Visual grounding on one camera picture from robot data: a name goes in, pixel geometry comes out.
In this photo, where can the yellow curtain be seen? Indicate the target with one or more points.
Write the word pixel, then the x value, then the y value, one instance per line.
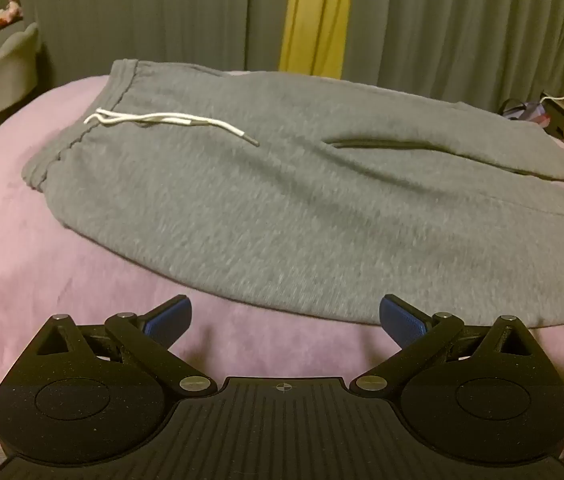
pixel 317 15

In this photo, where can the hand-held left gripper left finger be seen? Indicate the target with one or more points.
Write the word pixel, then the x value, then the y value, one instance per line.
pixel 169 317

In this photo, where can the white scalloped chair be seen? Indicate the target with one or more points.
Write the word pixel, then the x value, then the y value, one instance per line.
pixel 4 72

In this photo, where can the grey curtain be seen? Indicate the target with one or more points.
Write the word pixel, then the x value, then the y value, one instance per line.
pixel 462 20
pixel 151 10

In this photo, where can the black box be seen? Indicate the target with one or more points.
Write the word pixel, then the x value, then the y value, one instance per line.
pixel 556 115

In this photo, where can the small pink figure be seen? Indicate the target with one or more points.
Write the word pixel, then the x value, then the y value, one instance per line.
pixel 14 5

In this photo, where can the purple bag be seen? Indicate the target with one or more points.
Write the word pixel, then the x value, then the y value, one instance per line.
pixel 527 110

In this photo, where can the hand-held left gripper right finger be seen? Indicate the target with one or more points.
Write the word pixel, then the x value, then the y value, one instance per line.
pixel 404 317

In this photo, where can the pink bed blanket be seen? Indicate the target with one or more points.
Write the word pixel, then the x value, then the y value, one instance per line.
pixel 36 240

